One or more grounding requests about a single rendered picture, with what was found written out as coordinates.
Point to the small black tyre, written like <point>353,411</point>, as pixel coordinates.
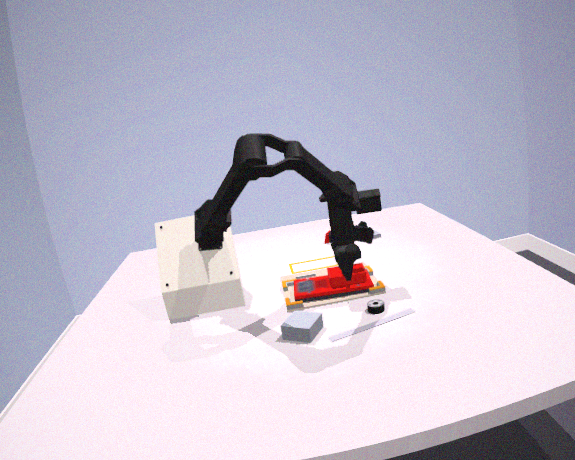
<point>376,306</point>

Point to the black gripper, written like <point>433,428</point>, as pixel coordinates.
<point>345,254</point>

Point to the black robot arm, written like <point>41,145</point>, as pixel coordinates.
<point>249,163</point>

